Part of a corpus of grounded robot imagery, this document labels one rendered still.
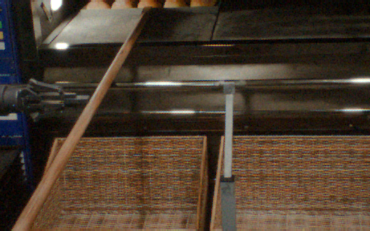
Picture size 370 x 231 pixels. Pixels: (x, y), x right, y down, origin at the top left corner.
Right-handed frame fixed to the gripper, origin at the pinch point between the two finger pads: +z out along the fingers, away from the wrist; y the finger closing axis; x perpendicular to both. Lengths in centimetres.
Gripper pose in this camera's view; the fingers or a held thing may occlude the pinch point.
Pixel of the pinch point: (77, 99)
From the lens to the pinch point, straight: 240.7
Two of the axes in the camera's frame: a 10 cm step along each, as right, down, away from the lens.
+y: 0.5, 9.3, 3.6
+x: -1.1, 3.6, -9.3
